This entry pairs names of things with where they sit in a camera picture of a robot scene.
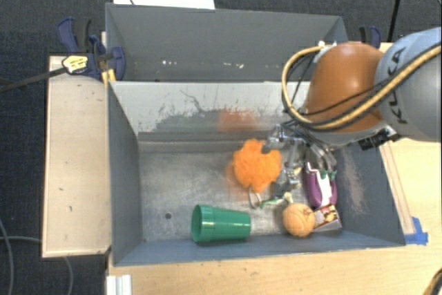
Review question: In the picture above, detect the orange toy fruit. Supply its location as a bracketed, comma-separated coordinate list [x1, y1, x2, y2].
[282, 202, 316, 238]

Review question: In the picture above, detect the grey metal bin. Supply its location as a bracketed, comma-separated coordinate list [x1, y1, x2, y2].
[104, 2, 407, 267]

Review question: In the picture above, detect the small red and white box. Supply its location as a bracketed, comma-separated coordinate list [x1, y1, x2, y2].
[312, 203, 343, 231]

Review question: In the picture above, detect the green plastic cup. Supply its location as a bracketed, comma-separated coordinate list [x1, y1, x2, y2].
[191, 204, 252, 244]

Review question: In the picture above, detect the black cylinder on white bracket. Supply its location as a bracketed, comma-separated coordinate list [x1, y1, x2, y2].
[357, 127, 401, 152]

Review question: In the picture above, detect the orange mesh bath sponge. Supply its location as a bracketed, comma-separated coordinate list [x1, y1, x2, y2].
[224, 138, 284, 209]

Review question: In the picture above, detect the pale wood board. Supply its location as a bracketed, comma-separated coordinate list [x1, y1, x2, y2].
[41, 55, 113, 258]

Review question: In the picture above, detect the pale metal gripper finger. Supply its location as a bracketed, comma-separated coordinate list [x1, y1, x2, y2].
[269, 180, 293, 201]
[284, 167, 301, 189]

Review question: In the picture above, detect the small green and white stick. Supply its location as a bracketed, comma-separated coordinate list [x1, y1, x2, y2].
[259, 192, 294, 209]

